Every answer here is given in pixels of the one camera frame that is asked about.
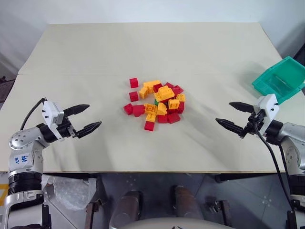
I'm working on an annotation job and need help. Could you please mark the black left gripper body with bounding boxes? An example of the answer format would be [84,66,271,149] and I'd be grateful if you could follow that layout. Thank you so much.
[57,116,81,140]

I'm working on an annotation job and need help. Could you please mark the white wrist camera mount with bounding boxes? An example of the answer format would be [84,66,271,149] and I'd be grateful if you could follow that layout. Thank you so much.
[41,100,65,141]
[253,94,280,135]

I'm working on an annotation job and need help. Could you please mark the clear plastic bag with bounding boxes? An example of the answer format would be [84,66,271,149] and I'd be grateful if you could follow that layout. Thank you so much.
[41,175,97,211]

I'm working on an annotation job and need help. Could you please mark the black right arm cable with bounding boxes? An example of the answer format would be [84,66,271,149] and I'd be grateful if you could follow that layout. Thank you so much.
[252,116,298,229]

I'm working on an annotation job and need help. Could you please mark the rusty metal frame bar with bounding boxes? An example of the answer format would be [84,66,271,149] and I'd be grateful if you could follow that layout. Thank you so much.
[84,199,103,229]
[206,199,234,228]

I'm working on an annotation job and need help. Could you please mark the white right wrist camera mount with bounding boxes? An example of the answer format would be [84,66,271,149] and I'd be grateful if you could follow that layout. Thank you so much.
[253,94,280,135]

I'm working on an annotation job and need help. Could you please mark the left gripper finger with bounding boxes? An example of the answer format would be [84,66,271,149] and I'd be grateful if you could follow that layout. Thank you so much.
[62,104,91,118]
[73,121,102,139]

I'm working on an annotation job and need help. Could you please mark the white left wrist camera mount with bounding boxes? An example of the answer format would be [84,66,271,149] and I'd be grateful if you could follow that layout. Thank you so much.
[41,100,65,141]

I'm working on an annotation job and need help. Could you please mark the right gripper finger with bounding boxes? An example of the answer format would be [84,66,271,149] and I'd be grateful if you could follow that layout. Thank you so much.
[215,118,247,137]
[228,101,256,114]

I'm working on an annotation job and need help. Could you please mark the pale rounded robot body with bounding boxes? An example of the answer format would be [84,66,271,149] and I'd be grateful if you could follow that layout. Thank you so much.
[107,215,234,229]

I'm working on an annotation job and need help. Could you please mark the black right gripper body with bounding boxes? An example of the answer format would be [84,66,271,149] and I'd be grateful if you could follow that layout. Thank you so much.
[239,110,265,139]

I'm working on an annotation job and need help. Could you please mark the yellow plastic toy brick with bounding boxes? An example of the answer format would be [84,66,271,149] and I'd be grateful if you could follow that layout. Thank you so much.
[142,80,161,90]

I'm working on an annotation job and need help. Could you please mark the green plastic bin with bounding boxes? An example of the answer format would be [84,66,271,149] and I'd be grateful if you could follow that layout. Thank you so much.
[251,56,305,106]

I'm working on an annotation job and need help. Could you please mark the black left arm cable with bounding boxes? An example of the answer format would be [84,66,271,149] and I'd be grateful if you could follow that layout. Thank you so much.
[20,97,47,131]

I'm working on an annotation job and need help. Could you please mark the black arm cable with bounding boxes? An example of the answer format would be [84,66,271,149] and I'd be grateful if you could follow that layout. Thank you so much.
[252,116,298,229]
[20,97,47,131]

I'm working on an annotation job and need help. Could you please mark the dark rounded shape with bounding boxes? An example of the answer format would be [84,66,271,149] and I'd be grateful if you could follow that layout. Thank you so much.
[171,185,203,220]
[112,189,144,225]

